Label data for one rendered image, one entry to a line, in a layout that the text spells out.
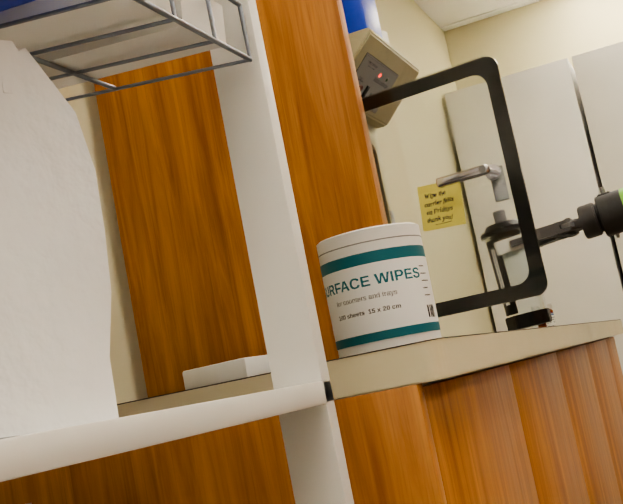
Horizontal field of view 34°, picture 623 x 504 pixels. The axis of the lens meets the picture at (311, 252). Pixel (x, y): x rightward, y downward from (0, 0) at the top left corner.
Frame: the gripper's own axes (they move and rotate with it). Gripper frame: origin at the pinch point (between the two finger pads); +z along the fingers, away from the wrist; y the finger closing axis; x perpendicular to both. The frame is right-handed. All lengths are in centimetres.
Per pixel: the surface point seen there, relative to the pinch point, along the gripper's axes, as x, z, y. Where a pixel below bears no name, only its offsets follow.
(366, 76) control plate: -32, 6, 55
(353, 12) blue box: -41, 3, 63
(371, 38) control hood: -36, 2, 62
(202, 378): 14, 36, 91
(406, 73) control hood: -35, 3, 38
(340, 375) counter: 22, -1, 133
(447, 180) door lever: -5, -5, 71
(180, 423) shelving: 23, -6, 174
